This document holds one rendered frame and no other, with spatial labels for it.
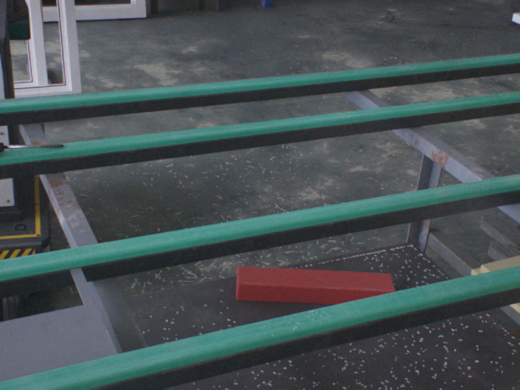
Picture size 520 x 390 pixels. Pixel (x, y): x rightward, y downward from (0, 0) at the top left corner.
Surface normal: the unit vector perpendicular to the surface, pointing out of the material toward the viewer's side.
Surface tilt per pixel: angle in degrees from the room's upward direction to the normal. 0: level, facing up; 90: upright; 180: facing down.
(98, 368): 0
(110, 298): 0
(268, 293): 90
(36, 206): 0
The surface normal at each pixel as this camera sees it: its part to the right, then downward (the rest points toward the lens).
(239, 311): 0.07, -0.88
